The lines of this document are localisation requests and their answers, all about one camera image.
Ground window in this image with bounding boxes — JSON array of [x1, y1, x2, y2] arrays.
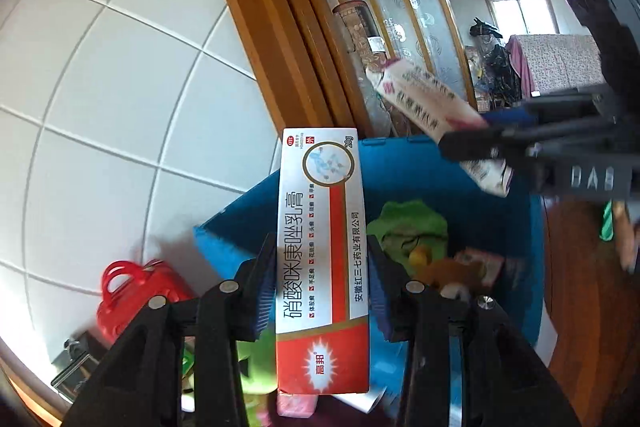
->
[[480, 0, 558, 35]]

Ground black box with clasp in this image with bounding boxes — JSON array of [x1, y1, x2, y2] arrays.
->
[[50, 332, 113, 403]]

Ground green frog plush toy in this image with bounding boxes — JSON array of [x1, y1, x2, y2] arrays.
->
[[235, 339, 278, 395]]

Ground brown yellow plush toy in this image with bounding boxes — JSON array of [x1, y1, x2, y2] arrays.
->
[[409, 247, 488, 300]]

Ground wooden door frame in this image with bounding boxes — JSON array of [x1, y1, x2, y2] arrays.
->
[[197, 0, 373, 142]]

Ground dark hanging clothes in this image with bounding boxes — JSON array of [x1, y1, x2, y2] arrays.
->
[[467, 18, 523, 108]]

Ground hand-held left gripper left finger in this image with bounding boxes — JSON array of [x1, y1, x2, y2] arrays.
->
[[60, 232, 278, 427]]

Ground red white ointment box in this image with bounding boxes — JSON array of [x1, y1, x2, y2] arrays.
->
[[275, 127, 372, 395]]

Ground pink white carton box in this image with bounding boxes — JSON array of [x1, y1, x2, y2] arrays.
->
[[365, 58, 513, 198]]

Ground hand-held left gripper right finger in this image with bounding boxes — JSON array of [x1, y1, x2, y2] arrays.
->
[[367, 234, 583, 427]]

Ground red handbag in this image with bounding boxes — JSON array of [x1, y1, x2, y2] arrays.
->
[[96, 259, 196, 348]]

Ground pink floral cloth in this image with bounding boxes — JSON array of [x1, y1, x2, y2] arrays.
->
[[505, 33, 606, 100]]

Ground rolled patterned carpet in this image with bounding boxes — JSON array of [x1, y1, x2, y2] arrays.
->
[[332, 0, 401, 138]]

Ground blue plastic crate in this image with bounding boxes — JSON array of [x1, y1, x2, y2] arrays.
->
[[192, 137, 546, 408]]

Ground pink snack packet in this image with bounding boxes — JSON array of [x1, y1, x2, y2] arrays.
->
[[452, 248, 506, 288]]

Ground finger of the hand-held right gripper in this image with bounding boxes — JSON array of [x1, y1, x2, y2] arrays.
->
[[437, 126, 542, 165], [482, 104, 542, 128]]

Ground small green box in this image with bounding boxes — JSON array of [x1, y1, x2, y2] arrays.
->
[[180, 342, 197, 388]]

